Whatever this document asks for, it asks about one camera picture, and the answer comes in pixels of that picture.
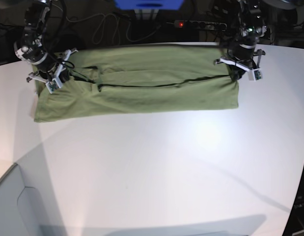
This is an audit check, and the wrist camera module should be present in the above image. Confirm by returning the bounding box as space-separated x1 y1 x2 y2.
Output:
46 78 63 94
248 68 263 82

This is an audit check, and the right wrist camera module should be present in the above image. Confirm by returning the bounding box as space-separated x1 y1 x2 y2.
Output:
46 78 63 94

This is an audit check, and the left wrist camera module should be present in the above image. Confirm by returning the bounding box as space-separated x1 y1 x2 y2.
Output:
248 68 263 82

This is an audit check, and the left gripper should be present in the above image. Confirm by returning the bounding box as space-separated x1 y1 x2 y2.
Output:
214 27 266 82

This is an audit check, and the grey cable on floor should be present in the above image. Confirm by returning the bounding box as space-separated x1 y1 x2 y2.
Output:
58 4 165 45

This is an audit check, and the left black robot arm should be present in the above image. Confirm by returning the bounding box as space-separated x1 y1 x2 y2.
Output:
214 0 267 82

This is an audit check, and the white power strip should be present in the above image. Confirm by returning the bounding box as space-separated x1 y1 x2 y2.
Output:
173 20 227 31

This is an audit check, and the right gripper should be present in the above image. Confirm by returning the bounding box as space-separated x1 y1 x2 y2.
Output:
14 41 78 84

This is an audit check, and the green T-shirt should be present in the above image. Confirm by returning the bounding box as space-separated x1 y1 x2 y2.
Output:
34 45 239 122

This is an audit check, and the blue plastic box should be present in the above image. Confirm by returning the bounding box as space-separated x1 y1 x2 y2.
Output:
114 0 184 10

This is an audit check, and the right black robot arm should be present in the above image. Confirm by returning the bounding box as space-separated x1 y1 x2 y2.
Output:
14 0 78 93

